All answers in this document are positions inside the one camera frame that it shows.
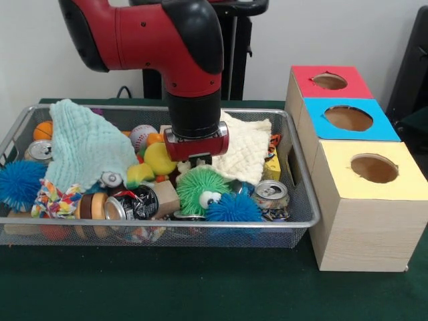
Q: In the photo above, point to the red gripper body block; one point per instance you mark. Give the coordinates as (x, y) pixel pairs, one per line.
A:
(200, 147)

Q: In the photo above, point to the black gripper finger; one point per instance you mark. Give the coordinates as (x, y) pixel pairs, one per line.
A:
(193, 164)
(207, 161)

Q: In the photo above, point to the cream cloth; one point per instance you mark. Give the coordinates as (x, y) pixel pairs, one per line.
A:
(244, 150)

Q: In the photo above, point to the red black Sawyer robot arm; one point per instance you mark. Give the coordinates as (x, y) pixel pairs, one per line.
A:
(150, 40)

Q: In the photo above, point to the silver mesh bin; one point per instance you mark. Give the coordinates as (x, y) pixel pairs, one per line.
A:
(234, 234)

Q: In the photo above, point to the wooden box with three holes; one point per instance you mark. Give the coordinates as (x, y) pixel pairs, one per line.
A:
(368, 217)

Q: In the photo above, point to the green spiky rubber ball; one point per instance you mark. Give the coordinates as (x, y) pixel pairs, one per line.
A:
(194, 189)

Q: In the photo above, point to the yellow plastic ball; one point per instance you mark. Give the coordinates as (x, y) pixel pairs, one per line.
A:
(157, 158)

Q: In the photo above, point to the blue spiky rubber ball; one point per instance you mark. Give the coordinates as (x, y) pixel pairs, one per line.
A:
(20, 185)
(234, 209)

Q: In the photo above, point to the white baseball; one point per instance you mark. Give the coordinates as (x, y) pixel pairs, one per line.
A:
(142, 135)

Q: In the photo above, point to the crushed black can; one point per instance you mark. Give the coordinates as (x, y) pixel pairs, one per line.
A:
(133, 204)

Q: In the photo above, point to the crushed silver can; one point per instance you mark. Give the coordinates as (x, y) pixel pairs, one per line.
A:
(271, 197)

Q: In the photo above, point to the light blue cloth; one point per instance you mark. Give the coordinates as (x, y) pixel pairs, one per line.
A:
(87, 143)

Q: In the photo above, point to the dark green table cloth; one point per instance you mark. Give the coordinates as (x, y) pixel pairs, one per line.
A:
(414, 123)
(167, 287)

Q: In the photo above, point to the black chair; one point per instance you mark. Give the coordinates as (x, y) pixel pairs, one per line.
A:
(409, 67)

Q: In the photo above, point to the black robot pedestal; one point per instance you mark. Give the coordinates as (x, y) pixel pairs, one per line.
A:
(239, 50)

